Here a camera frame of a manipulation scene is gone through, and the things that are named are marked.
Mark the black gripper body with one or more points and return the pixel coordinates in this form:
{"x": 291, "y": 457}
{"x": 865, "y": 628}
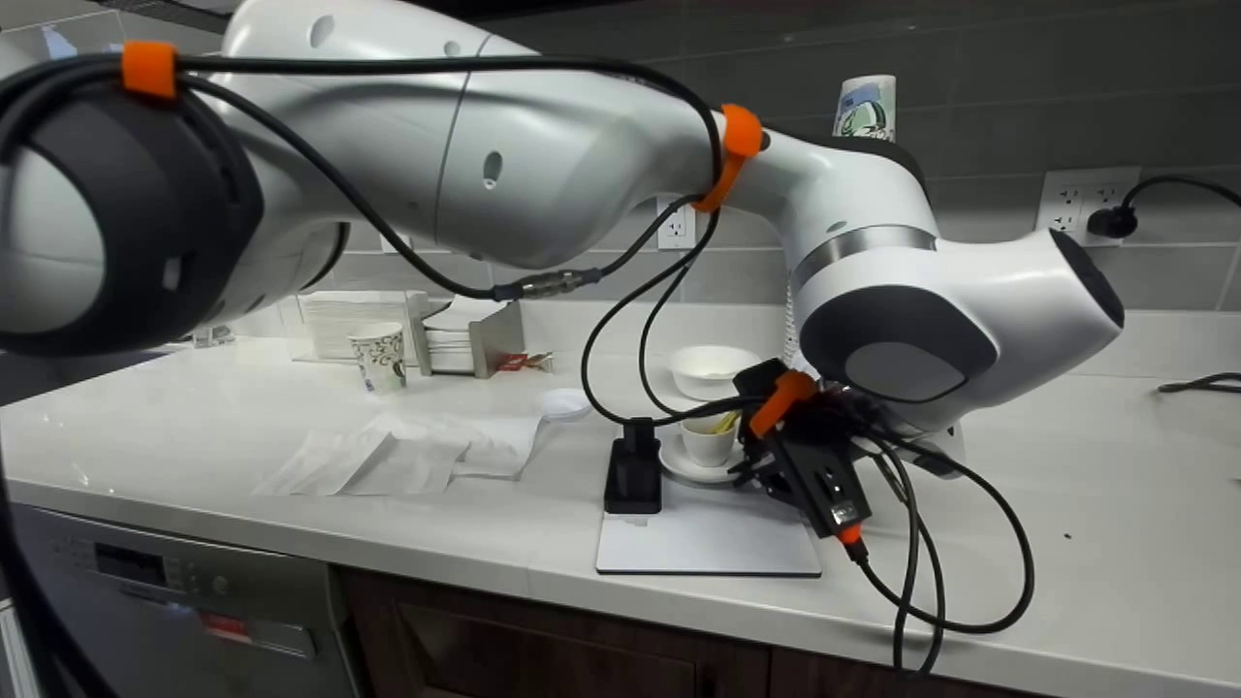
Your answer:
{"x": 781, "y": 478}

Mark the white mug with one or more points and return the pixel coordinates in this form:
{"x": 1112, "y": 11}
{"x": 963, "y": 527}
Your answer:
{"x": 708, "y": 444}

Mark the yellow packet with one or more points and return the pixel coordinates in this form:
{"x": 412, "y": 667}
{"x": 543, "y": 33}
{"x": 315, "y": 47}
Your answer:
{"x": 732, "y": 421}

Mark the small white saucer plate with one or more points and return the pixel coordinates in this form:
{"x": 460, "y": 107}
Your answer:
{"x": 685, "y": 470}

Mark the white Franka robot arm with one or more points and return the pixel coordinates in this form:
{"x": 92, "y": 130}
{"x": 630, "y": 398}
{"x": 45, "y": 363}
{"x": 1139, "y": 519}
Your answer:
{"x": 516, "y": 156}

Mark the clear acrylic towel dispenser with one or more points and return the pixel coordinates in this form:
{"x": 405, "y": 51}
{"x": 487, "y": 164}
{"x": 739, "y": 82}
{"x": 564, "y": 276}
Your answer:
{"x": 416, "y": 332}

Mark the white square paper towel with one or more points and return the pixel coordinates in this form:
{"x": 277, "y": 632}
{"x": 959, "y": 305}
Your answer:
{"x": 322, "y": 467}

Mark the white rectangular board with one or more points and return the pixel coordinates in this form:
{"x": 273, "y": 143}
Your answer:
{"x": 699, "y": 545}

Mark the white bowl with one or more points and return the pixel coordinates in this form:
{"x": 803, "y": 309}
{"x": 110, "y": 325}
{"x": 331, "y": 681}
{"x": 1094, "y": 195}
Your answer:
{"x": 712, "y": 371}

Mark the black block device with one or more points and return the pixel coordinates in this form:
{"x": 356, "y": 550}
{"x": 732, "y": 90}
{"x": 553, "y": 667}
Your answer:
{"x": 633, "y": 470}

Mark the small white plastic lid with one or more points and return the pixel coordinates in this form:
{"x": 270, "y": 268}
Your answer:
{"x": 564, "y": 404}

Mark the small red packet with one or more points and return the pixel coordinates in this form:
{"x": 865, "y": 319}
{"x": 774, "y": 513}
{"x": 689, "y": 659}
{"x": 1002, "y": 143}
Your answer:
{"x": 520, "y": 363}

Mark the dark wooden cabinet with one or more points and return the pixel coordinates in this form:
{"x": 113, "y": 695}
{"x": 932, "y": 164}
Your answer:
{"x": 543, "y": 643}

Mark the grey napkin holder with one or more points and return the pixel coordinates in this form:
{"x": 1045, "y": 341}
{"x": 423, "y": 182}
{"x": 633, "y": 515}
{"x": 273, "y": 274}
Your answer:
{"x": 500, "y": 341}

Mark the white napkin stack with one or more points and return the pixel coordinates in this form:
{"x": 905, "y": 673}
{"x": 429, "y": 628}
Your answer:
{"x": 450, "y": 351}

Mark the clear plastic bag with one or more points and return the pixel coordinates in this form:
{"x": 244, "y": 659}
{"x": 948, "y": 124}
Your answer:
{"x": 429, "y": 452}

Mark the tall paper cup stack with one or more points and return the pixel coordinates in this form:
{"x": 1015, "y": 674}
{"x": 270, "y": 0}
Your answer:
{"x": 861, "y": 109}

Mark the open printed paper cup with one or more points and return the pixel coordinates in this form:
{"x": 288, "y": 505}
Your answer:
{"x": 383, "y": 363}

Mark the stainless steel dishwasher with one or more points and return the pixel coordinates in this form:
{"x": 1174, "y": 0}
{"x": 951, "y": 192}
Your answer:
{"x": 158, "y": 605}

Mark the steel sink basin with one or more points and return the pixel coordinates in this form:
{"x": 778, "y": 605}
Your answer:
{"x": 40, "y": 376}

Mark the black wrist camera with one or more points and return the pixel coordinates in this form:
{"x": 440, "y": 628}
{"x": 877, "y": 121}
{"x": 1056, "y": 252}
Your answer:
{"x": 827, "y": 487}

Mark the white double wall outlet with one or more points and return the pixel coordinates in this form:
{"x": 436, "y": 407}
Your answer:
{"x": 1067, "y": 215}

